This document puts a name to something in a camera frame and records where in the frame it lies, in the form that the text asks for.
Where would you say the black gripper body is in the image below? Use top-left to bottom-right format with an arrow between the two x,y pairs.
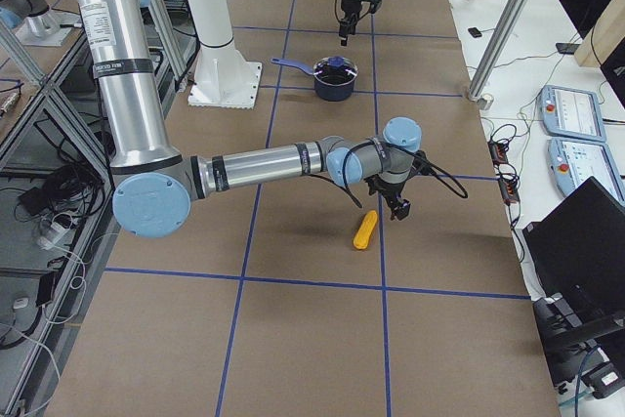
340,0 -> 383,21
366,175 -> 405,207

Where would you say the glass lid purple knob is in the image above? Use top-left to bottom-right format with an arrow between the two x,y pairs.
313,56 -> 358,85

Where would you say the yellow plastic corn cob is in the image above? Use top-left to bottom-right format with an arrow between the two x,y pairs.
353,210 -> 379,250

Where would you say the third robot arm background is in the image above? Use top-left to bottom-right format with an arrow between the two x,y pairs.
1,0 -> 77,47

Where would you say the black power strip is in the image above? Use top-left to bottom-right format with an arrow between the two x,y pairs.
487,140 -> 521,206

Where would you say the small black device on desk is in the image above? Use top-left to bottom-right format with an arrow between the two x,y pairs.
468,27 -> 482,38

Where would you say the lower teach pendant tablet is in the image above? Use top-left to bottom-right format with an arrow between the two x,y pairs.
548,138 -> 624,204

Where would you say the teach pendant tablet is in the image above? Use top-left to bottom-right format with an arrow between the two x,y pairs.
548,138 -> 624,204
536,84 -> 606,143

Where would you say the black laptop computer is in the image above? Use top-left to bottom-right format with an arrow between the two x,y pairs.
522,177 -> 624,313

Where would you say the upper teach pendant tablet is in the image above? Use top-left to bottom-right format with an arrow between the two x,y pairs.
536,84 -> 606,143

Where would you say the black monitor stand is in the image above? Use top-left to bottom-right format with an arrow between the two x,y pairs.
533,297 -> 624,397

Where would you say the black smartphone on desk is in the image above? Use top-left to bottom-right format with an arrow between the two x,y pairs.
556,43 -> 579,55

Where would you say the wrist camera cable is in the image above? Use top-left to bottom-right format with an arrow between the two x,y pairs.
312,141 -> 470,209

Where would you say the dark blue saucepan purple handle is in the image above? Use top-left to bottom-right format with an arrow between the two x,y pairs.
271,58 -> 356,102

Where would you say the aluminium frame post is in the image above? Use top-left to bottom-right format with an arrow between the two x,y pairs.
467,0 -> 528,110

